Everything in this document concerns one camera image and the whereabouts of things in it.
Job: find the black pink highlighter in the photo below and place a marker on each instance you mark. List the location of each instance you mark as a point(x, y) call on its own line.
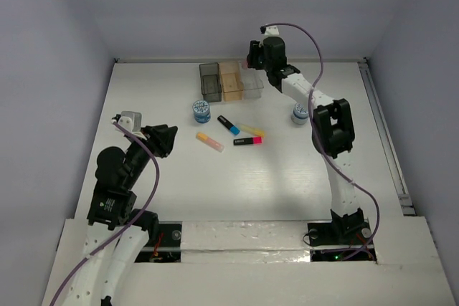
point(248, 141)

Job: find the clear plastic bin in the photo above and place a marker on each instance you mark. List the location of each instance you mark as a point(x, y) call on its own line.
point(252, 84)

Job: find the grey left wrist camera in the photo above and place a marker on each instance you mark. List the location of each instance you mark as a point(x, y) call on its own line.
point(129, 120)

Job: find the yellow highlighter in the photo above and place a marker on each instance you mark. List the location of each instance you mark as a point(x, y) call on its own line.
point(251, 130)

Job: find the black blue highlighter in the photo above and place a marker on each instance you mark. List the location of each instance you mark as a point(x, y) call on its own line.
point(228, 125)

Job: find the orange pink highlighter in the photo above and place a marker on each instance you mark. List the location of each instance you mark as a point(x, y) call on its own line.
point(209, 142)

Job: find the blue white round jar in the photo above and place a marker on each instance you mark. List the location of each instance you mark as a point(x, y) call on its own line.
point(299, 114)

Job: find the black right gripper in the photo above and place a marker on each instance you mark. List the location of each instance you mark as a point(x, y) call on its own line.
point(254, 49)

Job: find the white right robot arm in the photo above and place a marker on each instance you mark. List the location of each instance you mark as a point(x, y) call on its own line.
point(332, 136)

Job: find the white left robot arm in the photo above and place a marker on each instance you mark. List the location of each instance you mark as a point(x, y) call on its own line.
point(116, 232)

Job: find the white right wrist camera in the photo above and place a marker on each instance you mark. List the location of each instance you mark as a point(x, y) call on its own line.
point(269, 31)

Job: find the smoky grey plastic bin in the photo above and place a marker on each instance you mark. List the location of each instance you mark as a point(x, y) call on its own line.
point(210, 82)

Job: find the white foam front board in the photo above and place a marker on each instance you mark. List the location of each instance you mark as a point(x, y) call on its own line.
point(260, 263)

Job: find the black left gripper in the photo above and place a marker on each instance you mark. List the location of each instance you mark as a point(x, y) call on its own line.
point(151, 140)

